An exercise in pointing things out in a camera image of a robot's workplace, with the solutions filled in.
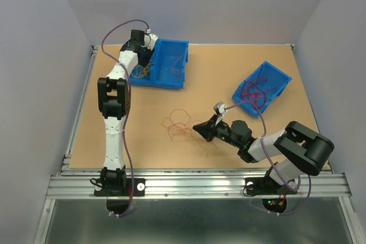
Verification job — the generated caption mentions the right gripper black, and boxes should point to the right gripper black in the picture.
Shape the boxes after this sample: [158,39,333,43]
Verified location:
[192,114,241,148]

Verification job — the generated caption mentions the yellow wires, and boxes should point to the yellow wires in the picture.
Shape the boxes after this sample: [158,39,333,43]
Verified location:
[131,61,154,79]

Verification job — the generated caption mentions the red yellow wire bundle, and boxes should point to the red yellow wire bundle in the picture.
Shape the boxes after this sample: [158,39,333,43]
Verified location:
[160,109,209,159]

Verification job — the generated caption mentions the pink thin wire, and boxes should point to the pink thin wire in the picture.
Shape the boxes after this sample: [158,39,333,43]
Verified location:
[167,54,185,76]

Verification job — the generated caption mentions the blue bin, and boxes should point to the blue bin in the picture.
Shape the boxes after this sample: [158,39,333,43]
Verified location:
[130,58,155,87]
[152,39,189,90]
[232,61,292,118]

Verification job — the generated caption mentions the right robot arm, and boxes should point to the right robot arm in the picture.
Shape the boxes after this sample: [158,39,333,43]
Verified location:
[193,115,335,197]

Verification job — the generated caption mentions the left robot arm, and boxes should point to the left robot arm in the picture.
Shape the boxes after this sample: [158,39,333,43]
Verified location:
[90,29,158,197]

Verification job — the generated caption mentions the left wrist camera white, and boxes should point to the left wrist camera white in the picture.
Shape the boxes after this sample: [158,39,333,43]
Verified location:
[144,33,158,50]

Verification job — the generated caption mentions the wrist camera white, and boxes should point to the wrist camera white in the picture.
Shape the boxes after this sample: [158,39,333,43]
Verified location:
[213,102,227,125]
[144,33,158,50]

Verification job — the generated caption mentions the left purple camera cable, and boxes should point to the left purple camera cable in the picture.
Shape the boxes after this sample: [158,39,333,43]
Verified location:
[101,19,151,219]

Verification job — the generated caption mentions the purple camera cable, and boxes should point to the purple camera cable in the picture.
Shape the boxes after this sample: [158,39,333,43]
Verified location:
[101,19,151,219]
[225,100,312,217]

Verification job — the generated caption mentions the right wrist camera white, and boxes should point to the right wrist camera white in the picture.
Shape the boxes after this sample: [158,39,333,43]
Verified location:
[213,102,227,125]

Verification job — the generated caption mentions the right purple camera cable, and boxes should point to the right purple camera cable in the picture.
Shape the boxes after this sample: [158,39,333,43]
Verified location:
[225,100,312,217]

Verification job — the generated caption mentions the aluminium left rail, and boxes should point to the aluminium left rail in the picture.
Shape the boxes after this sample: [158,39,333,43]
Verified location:
[62,45,99,165]

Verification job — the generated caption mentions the aluminium rail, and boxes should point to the aluminium rail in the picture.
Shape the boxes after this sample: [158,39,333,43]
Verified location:
[62,45,99,165]
[46,169,352,200]

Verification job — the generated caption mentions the aluminium front rail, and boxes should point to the aluminium front rail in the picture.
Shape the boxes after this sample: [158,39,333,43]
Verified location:
[46,169,352,200]

